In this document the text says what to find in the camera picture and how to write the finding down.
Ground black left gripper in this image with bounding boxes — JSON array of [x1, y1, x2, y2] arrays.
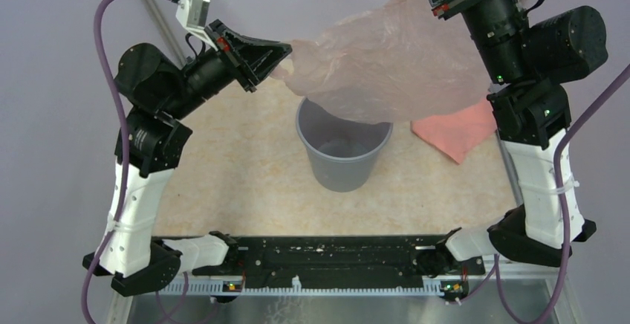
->
[[163, 18, 292, 120]]

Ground translucent pink trash bag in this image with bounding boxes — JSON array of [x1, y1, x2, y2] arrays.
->
[[271, 0, 490, 123]]

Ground grey plastic trash bin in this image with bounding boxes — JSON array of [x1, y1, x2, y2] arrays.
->
[[296, 98, 394, 192]]

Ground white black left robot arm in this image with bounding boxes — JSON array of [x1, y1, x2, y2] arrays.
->
[[83, 20, 292, 297]]

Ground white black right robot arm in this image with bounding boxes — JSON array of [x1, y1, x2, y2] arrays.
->
[[417, 0, 608, 278]]

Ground folded pink cloth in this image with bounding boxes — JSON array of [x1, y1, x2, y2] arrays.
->
[[410, 100, 497, 164]]

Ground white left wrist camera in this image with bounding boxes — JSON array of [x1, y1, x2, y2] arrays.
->
[[175, 0, 218, 51]]

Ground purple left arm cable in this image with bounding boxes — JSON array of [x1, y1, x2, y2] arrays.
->
[[79, 0, 188, 324]]

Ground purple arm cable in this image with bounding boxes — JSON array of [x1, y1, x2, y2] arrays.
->
[[462, 63, 630, 324], [79, 0, 188, 324]]

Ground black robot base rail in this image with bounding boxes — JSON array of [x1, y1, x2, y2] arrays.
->
[[192, 235, 487, 290]]

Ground white slotted cable duct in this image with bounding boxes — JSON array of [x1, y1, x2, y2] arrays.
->
[[159, 276, 445, 297]]

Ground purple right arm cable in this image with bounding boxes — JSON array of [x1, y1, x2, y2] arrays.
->
[[462, 63, 630, 324]]

